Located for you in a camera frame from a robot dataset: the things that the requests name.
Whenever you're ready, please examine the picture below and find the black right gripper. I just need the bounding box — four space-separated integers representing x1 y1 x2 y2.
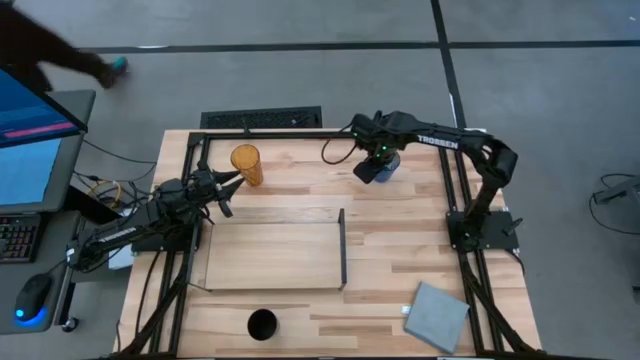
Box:
351 112 402 184

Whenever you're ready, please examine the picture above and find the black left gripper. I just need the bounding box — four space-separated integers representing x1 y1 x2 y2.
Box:
188 159 247 219

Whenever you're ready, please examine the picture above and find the blue faceted plastic cup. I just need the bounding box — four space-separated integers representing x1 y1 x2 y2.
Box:
373 152 402 184

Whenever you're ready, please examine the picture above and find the tall orange faceted plastic cup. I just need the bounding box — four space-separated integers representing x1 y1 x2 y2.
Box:
230 143 265 187

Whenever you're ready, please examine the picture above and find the black plastic cup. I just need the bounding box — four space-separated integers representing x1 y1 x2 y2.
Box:
246 308 279 342

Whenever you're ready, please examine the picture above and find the black floor vent grate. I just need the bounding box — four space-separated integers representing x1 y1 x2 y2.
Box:
200 105 323 130

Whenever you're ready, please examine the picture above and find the white box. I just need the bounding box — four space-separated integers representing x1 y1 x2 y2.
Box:
107 244 135 271

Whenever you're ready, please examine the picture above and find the grey framed monitor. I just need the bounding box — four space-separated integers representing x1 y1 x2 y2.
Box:
0 89 97 215

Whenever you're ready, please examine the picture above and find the grey folded cloth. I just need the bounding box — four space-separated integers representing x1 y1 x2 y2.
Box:
403 281 471 355

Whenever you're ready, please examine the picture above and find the grey desk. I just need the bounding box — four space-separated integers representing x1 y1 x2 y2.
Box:
0 209 84 335

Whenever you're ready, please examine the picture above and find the black framed monitor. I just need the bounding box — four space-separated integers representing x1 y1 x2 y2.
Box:
0 67 90 150

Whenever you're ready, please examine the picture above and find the black keyboard with coloured keys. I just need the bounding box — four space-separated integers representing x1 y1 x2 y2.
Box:
0 213 42 264

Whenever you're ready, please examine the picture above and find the black mouse with blue light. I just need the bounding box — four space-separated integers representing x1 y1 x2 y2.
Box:
13 273 54 324

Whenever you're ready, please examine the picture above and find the grey stand leg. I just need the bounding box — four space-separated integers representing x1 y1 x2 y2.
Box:
593 175 640 205

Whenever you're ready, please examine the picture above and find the black right arm cable loop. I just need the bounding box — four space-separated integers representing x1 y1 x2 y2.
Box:
320 127 359 166

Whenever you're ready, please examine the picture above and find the black aluminium rig frame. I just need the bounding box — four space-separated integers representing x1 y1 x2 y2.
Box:
119 130 551 359

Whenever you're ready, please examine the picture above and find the wooden shelf with black frame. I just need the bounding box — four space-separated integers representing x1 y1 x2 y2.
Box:
203 208 349 292

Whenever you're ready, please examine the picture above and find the yellow cable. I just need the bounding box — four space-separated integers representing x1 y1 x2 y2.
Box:
87 179 123 210

